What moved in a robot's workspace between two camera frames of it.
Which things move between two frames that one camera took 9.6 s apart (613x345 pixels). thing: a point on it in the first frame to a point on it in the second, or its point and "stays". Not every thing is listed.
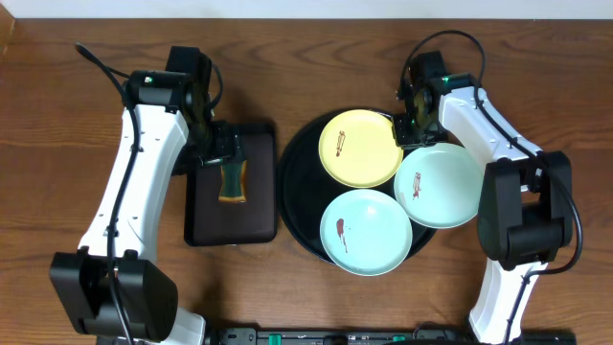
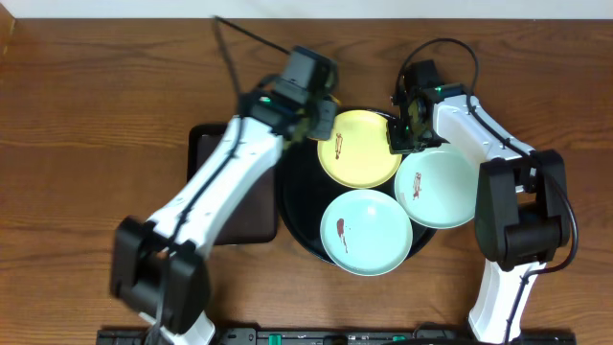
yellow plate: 358,149 stays
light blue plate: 366,232 stays
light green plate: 438,185 stays
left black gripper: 226,145 to 316,123
